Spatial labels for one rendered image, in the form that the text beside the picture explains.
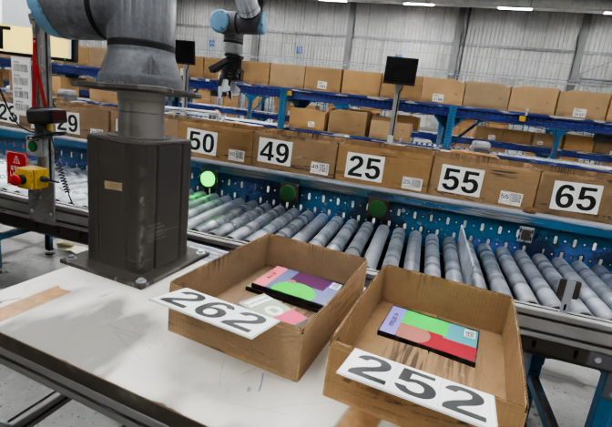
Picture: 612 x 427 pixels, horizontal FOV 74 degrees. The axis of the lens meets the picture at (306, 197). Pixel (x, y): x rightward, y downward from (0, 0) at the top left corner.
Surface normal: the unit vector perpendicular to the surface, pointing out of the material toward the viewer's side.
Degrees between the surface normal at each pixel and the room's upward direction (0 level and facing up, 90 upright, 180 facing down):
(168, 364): 0
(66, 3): 97
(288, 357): 90
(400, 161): 91
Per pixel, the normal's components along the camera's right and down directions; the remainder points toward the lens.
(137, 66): 0.28, -0.15
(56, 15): -0.23, 0.59
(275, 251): -0.39, 0.17
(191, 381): 0.11, -0.97
